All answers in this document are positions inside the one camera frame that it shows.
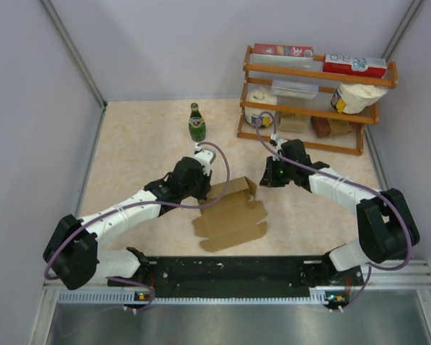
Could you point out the large white bag right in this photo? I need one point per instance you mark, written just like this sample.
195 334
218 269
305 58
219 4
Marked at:
353 98

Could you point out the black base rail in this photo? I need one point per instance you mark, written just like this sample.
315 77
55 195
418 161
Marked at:
241 276

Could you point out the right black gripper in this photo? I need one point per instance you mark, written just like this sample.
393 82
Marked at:
269 179

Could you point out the green glass bottle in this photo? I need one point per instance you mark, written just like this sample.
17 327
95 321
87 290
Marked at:
196 125

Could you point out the brown brick block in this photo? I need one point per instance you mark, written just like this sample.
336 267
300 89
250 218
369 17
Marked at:
320 126

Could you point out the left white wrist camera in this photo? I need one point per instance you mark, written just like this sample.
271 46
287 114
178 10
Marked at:
205 157

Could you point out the white bag left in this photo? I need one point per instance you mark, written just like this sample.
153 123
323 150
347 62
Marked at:
263 96

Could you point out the clear plastic container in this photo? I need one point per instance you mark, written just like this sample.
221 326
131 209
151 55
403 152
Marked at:
294 89

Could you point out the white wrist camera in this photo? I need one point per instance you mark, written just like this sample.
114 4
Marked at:
205 157
276 142

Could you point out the brown cardboard box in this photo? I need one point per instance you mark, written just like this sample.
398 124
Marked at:
235 219

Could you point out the tan cardboard block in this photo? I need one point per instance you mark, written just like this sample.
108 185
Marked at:
292 122

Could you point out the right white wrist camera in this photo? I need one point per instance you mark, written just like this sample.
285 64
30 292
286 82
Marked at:
276 142

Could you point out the red foil box left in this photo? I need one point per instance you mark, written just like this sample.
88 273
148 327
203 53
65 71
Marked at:
284 50

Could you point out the red white box right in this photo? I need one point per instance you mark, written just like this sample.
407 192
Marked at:
359 66

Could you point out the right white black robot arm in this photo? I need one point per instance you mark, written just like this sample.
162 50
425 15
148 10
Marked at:
386 228

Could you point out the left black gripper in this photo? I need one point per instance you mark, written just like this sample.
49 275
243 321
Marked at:
206 180

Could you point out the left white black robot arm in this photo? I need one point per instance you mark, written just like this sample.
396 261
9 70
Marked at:
75 251

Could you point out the aluminium corner frame post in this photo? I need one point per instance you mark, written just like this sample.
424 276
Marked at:
73 52

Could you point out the right aluminium frame post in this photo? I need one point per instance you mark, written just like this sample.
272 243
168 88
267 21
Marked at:
410 15

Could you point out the crumpled brown paper bag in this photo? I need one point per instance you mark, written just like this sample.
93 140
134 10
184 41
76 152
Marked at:
340 127

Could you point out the wooden shelf rack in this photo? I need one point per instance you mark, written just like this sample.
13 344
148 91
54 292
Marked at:
262 75

